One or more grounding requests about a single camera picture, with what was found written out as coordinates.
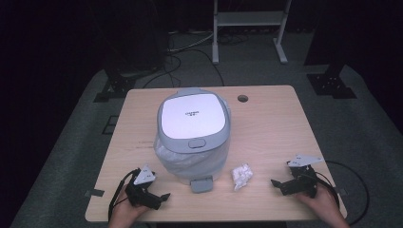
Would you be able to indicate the person's left hand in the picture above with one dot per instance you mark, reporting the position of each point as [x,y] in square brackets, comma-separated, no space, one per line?
[125,212]

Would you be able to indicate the black stand base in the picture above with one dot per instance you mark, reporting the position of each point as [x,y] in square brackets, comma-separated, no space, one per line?
[115,88]
[331,84]

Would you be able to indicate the grey pedal trash can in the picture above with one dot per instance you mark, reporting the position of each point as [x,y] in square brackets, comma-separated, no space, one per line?
[193,118]

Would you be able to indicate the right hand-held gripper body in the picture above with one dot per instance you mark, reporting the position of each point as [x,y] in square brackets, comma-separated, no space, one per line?
[301,183]

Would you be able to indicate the grey table edge bracket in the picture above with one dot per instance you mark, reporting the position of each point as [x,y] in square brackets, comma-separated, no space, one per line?
[94,192]

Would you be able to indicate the white metal stand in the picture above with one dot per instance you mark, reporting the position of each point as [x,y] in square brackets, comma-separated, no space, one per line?
[250,18]

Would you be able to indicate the white paper ball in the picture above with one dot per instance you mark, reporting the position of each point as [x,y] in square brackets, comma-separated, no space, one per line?
[242,175]

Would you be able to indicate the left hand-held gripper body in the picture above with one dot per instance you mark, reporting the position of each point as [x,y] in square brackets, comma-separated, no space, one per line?
[144,175]

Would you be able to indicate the person's right hand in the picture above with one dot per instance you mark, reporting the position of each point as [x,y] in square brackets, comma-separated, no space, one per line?
[323,205]

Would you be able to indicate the floor outlet box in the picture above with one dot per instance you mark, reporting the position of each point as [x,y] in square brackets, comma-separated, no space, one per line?
[110,125]

